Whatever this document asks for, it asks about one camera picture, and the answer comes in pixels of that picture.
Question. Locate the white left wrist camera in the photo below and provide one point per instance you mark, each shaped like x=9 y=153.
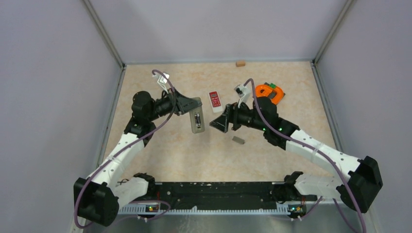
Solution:
x=162 y=80

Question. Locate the red white remote control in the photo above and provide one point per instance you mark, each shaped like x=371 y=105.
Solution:
x=215 y=102

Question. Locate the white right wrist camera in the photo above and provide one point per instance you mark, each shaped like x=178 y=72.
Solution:
x=243 y=93

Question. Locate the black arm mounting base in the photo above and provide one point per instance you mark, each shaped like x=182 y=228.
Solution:
x=222 y=196

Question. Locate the grey base plate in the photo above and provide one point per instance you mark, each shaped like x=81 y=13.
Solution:
x=276 y=95

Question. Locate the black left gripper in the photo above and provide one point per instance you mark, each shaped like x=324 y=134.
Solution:
x=184 y=104

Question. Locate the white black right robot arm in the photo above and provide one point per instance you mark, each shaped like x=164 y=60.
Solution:
x=356 y=181

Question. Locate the small wooden block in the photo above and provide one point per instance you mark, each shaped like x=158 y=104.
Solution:
x=240 y=63

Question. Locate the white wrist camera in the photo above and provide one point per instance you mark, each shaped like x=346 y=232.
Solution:
x=243 y=93
x=162 y=80

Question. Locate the grey battery cover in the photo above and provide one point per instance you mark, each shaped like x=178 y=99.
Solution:
x=238 y=140

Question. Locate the grey remote control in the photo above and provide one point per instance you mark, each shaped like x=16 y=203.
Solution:
x=197 y=110

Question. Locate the white cable duct strip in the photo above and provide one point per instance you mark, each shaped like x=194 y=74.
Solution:
x=143 y=209

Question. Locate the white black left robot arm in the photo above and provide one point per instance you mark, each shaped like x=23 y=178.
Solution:
x=98 y=198

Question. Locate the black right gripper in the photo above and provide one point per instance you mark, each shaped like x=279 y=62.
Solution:
x=231 y=113

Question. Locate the orange ring toy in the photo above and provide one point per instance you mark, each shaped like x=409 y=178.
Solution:
x=270 y=90

